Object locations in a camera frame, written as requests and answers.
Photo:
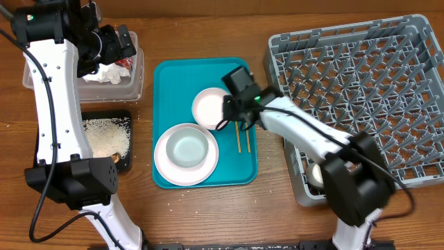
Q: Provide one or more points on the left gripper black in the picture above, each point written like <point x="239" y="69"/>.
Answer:
<point x="115" y="52"/>

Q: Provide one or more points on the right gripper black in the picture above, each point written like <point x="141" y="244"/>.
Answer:
<point x="232" y="109"/>

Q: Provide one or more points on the red snack wrapper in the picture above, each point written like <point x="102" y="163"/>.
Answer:
<point x="126" y="62"/>

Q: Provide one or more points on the white bowl with rice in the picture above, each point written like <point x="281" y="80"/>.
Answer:
<point x="207" y="107"/>

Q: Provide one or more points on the grey bowl with brown scraps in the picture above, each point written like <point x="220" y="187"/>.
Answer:
<point x="186" y="146"/>

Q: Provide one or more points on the white round plate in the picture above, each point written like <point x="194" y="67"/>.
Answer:
<point x="185" y="176"/>

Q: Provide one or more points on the white cup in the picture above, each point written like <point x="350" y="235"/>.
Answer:
<point x="314" y="176"/>

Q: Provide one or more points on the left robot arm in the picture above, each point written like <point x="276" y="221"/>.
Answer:
<point x="61" y="42"/>

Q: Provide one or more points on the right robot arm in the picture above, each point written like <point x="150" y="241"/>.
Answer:
<point x="355" y="179"/>

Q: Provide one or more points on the clear plastic waste bin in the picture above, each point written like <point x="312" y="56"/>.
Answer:
<point x="111" y="92"/>

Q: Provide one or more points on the grey dishwasher rack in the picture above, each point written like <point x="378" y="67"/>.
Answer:
<point x="383" y="77"/>

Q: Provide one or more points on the teal serving tray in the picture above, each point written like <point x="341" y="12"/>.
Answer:
<point x="175" y="85"/>

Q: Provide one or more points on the pile of rice grains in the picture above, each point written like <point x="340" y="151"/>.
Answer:
<point x="108" y="136"/>

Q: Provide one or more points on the black rectangular tray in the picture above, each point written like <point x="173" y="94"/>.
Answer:
<point x="122" y="164"/>

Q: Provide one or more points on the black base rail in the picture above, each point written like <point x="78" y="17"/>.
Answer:
<point x="243" y="246"/>

